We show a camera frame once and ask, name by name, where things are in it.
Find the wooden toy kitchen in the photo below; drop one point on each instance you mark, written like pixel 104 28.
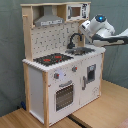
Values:
pixel 40 84

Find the red oven knob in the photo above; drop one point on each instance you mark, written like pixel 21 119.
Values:
pixel 56 76
pixel 74 69

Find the black toy stovetop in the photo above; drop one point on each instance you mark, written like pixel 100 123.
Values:
pixel 52 59

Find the red left oven knob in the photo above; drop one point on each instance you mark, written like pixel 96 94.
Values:
pixel 56 76

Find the red right oven knob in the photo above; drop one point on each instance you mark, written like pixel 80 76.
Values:
pixel 74 69

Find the toy microwave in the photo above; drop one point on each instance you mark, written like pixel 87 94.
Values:
pixel 77 11

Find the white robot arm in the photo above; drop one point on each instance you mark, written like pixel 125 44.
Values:
pixel 100 32

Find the grey toy sink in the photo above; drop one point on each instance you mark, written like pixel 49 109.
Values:
pixel 79 51

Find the toy oven door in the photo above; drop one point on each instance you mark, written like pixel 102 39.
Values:
pixel 64 97

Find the grey range hood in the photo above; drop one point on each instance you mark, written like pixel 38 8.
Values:
pixel 48 18

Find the white cabinet door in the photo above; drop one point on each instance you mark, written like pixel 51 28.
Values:
pixel 90 79

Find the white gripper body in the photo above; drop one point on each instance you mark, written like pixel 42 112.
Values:
pixel 84 30

